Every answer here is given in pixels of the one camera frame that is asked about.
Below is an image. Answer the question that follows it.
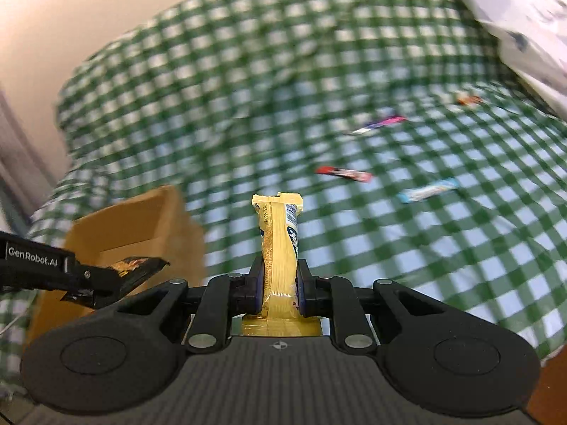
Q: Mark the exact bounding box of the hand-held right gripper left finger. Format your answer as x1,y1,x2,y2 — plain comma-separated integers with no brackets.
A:
93,259,265,355

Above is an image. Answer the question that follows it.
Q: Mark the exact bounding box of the light printed garment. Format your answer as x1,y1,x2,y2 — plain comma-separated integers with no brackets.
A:
445,0,567,120

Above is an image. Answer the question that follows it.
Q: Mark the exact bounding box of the pink and purple snack stick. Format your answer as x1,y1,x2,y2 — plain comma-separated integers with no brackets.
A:
348,115,407,136

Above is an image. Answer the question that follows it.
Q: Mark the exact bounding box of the light blue snack bar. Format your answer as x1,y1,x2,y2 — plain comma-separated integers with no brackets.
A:
397,178,459,204

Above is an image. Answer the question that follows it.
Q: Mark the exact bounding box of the green checked cloth cover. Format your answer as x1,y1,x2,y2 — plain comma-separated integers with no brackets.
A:
0,0,567,364

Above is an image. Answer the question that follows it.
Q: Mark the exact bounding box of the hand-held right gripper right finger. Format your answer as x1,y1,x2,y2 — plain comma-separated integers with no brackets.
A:
298,259,470,355

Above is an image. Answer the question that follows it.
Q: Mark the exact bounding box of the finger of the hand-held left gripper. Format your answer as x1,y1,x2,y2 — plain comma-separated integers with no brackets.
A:
73,259,123,291
61,289,119,311

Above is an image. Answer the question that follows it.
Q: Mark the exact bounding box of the yellow snack bar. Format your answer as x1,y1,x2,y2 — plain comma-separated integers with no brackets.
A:
241,191,324,337

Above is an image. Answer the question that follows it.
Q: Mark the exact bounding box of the black and gold snack packet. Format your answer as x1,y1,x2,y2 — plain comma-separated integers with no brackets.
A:
108,256,171,295

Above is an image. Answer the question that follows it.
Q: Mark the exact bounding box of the brown cardboard box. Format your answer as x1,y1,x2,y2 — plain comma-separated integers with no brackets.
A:
27,185,207,341

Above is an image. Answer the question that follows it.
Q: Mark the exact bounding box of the red black white snack bar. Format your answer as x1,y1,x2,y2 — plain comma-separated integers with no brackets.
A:
315,166,374,183

